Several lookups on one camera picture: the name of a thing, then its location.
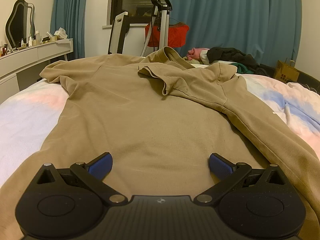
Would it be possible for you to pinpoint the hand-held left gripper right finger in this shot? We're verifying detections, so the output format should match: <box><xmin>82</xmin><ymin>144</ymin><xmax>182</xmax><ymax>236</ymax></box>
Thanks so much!
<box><xmin>196</xmin><ymin>152</ymin><xmax>288</xmax><ymax>206</ymax></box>

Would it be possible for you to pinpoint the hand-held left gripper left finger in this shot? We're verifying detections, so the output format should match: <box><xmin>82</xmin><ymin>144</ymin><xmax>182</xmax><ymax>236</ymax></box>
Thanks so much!
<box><xmin>35</xmin><ymin>152</ymin><xmax>128</xmax><ymax>206</ymax></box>

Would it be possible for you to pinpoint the tan printed t-shirt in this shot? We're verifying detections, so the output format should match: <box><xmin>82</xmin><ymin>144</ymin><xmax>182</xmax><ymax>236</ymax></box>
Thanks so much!
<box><xmin>0</xmin><ymin>46</ymin><xmax>320</xmax><ymax>240</ymax></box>

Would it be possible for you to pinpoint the pastel blanket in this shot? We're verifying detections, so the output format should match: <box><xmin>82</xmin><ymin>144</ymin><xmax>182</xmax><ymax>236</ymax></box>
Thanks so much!
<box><xmin>0</xmin><ymin>64</ymin><xmax>320</xmax><ymax>188</ymax></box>

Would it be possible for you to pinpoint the green garment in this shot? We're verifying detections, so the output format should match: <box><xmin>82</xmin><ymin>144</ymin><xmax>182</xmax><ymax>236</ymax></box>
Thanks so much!
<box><xmin>234</xmin><ymin>62</ymin><xmax>253</xmax><ymax>74</ymax></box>

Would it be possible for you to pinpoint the yellow garment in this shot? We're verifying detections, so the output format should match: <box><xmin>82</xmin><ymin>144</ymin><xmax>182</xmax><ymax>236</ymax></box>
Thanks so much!
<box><xmin>184</xmin><ymin>56</ymin><xmax>202</xmax><ymax>65</ymax></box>

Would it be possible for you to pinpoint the black garment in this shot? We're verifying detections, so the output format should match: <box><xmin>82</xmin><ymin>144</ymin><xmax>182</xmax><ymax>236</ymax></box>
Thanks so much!
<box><xmin>206</xmin><ymin>46</ymin><xmax>260</xmax><ymax>72</ymax></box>

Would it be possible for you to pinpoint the yellow paper bag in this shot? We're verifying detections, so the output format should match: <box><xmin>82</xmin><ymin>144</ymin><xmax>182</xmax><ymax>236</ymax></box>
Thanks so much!
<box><xmin>272</xmin><ymin>58</ymin><xmax>300</xmax><ymax>82</ymax></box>

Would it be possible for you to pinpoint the pink garment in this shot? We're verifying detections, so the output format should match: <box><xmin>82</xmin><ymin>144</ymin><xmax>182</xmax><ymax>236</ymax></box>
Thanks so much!
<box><xmin>187</xmin><ymin>47</ymin><xmax>210</xmax><ymax>61</ymax></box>

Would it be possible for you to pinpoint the black sofa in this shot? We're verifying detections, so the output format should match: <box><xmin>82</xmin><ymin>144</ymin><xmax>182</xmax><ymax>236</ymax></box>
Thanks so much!
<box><xmin>259</xmin><ymin>64</ymin><xmax>320</xmax><ymax>92</ymax></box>

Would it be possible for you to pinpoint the white folded board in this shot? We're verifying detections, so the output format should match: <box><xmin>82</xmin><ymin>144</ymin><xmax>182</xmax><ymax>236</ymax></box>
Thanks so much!
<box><xmin>108</xmin><ymin>12</ymin><xmax>129</xmax><ymax>55</ymax></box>

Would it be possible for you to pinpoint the white vanity desk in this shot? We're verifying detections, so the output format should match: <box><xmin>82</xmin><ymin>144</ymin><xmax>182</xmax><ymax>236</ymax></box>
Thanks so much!
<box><xmin>0</xmin><ymin>38</ymin><xmax>74</xmax><ymax>93</ymax></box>

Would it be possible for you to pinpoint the red garment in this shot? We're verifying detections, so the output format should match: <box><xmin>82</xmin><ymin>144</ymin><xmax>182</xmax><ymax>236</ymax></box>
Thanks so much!
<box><xmin>145</xmin><ymin>22</ymin><xmax>190</xmax><ymax>48</ymax></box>

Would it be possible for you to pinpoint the white tissue box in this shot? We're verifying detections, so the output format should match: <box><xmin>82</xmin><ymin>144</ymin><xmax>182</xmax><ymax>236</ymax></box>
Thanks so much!
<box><xmin>54</xmin><ymin>27</ymin><xmax>68</xmax><ymax>40</ymax></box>

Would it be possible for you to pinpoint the row of cosmetic bottles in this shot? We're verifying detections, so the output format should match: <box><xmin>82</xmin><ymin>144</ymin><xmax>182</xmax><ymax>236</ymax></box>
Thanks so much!
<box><xmin>17</xmin><ymin>30</ymin><xmax>43</xmax><ymax>48</ymax></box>

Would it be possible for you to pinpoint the garment steamer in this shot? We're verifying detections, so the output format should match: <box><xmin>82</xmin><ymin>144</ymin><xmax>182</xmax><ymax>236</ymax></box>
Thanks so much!
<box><xmin>141</xmin><ymin>0</ymin><xmax>173</xmax><ymax>57</ymax></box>

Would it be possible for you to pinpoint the narrow blue curtain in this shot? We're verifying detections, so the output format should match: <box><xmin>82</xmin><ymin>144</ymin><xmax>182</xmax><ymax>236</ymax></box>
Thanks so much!
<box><xmin>50</xmin><ymin>0</ymin><xmax>89</xmax><ymax>62</ymax></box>

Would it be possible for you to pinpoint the wide blue curtain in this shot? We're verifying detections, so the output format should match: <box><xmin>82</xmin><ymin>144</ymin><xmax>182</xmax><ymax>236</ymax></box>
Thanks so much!
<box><xmin>167</xmin><ymin>0</ymin><xmax>302</xmax><ymax>68</ymax></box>

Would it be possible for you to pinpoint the wavy vanity mirror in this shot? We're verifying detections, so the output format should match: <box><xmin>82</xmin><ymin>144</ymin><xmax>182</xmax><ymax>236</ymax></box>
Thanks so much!
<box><xmin>5</xmin><ymin>0</ymin><xmax>35</xmax><ymax>50</ymax></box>

